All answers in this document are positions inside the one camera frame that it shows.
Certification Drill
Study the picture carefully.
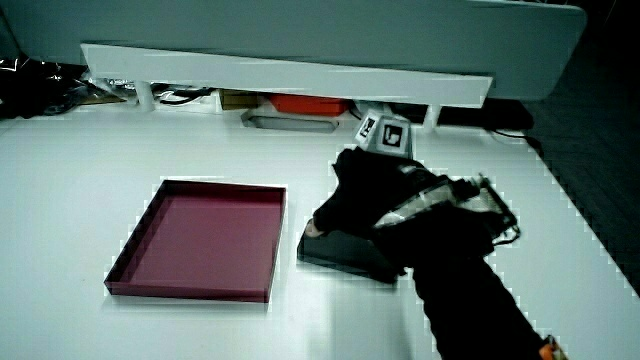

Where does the maroon tray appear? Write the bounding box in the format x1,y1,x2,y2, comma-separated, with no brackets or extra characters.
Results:
103,178,288,305

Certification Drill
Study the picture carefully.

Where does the black plastic bag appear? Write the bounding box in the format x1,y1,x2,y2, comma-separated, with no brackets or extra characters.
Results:
0,56,127,121

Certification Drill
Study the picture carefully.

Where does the black cable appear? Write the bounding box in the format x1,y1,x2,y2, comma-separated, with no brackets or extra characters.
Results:
157,87,217,107
491,128,545,152

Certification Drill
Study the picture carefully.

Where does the grey cable slot tray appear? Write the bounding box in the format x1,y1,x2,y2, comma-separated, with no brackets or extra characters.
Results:
240,110,342,135

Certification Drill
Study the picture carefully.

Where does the brown cardboard box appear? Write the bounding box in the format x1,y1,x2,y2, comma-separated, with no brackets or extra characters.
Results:
219,88,262,112

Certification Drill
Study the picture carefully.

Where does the person's right hand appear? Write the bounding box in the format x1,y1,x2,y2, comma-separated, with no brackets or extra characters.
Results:
304,111,522,276

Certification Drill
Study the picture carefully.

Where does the white shelf riser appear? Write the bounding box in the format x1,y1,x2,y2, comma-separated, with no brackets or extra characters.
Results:
79,42,495,129

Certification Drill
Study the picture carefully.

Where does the black battery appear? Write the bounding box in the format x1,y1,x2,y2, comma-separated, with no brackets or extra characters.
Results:
296,219,402,286

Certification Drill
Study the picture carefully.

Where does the grey partition panel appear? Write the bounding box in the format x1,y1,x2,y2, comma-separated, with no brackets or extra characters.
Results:
0,0,588,102

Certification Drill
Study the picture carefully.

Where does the white desk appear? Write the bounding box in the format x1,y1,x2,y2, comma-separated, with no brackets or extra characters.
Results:
0,93,640,360

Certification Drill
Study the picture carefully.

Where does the orange box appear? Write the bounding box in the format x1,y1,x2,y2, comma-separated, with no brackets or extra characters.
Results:
269,93,352,118

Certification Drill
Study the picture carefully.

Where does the person's right forearm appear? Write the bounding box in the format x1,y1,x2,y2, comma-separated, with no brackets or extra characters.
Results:
399,245,569,360

